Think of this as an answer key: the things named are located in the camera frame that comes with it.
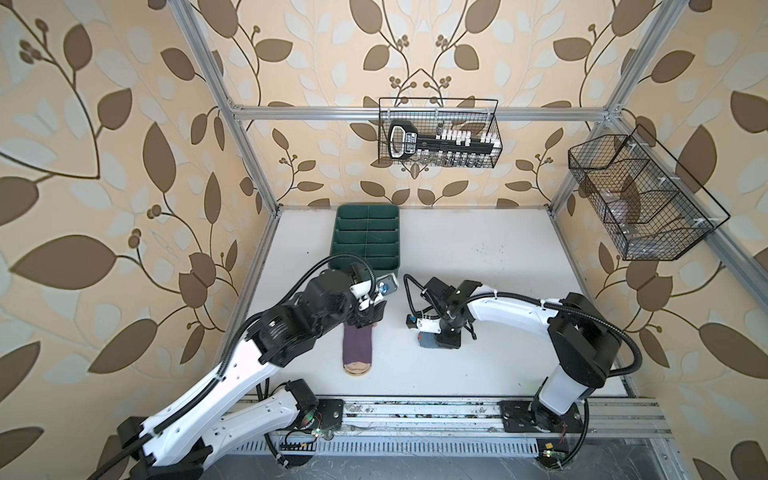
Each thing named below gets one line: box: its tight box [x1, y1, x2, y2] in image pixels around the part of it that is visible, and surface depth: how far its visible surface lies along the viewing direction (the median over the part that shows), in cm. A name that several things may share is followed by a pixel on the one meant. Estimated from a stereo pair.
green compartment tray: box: [329, 204, 400, 275], surface depth 108 cm
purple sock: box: [342, 322, 374, 377], surface depth 86 cm
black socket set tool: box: [387, 120, 502, 163], surface depth 86 cm
